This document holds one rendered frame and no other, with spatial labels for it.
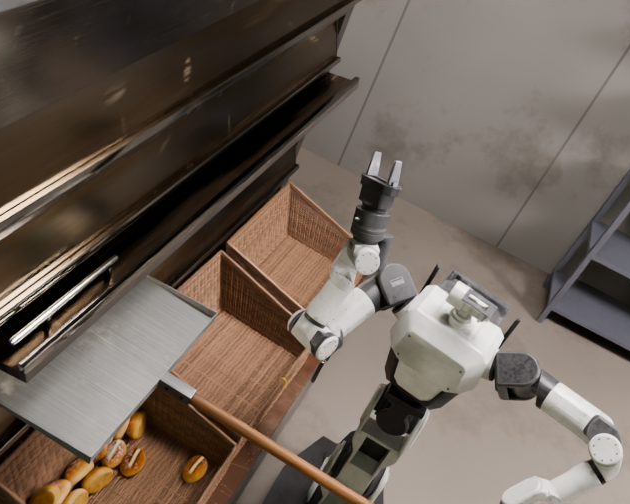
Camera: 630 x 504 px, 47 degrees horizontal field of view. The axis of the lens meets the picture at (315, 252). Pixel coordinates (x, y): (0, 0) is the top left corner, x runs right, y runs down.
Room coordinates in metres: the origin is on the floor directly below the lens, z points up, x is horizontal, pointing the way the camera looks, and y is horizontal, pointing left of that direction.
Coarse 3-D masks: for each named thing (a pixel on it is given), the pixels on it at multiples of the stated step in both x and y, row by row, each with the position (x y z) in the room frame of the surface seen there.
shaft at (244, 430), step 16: (192, 400) 1.08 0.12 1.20; (224, 416) 1.07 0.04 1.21; (240, 432) 1.05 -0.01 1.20; (256, 432) 1.07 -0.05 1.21; (272, 448) 1.05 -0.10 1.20; (288, 464) 1.03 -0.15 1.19; (304, 464) 1.04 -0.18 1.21; (320, 480) 1.02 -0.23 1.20; (336, 480) 1.04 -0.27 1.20; (352, 496) 1.02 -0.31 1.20
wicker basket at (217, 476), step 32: (160, 416) 1.38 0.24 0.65; (192, 416) 1.36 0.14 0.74; (32, 448) 1.02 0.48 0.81; (64, 448) 1.12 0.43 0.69; (128, 448) 1.27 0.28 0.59; (160, 448) 1.32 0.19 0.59; (192, 448) 1.36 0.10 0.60; (224, 448) 1.34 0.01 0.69; (0, 480) 0.90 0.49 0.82; (32, 480) 0.99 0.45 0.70; (128, 480) 1.17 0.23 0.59; (160, 480) 1.22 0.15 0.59
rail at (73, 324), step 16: (352, 80) 2.53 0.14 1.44; (336, 96) 2.36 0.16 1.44; (320, 112) 2.21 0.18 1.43; (304, 128) 2.08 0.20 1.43; (240, 176) 1.68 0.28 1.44; (224, 192) 1.58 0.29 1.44; (208, 208) 1.49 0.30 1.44; (192, 224) 1.41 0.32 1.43; (176, 240) 1.33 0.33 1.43; (144, 256) 1.23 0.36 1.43; (128, 272) 1.16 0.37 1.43; (112, 288) 1.09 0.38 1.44; (96, 304) 1.03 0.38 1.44; (80, 320) 0.97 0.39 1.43; (64, 336) 0.92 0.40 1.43; (32, 352) 0.85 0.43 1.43; (48, 352) 0.88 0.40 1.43
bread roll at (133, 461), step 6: (132, 450) 1.24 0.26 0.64; (138, 450) 1.25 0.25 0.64; (126, 456) 1.21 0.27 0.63; (132, 456) 1.21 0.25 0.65; (138, 456) 1.22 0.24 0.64; (144, 456) 1.24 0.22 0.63; (126, 462) 1.19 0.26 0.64; (132, 462) 1.20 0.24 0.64; (138, 462) 1.21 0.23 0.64; (144, 462) 1.23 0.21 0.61; (120, 468) 1.18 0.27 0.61; (126, 468) 1.18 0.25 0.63; (132, 468) 1.19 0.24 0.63; (138, 468) 1.20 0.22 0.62; (126, 474) 1.17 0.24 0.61; (132, 474) 1.18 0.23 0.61
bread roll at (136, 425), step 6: (138, 414) 1.35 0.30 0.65; (144, 414) 1.37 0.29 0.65; (132, 420) 1.33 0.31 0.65; (138, 420) 1.33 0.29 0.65; (144, 420) 1.36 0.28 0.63; (132, 426) 1.31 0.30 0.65; (138, 426) 1.32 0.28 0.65; (144, 426) 1.35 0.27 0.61; (126, 432) 1.30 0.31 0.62; (132, 432) 1.30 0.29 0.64; (138, 432) 1.30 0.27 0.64; (132, 438) 1.29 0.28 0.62
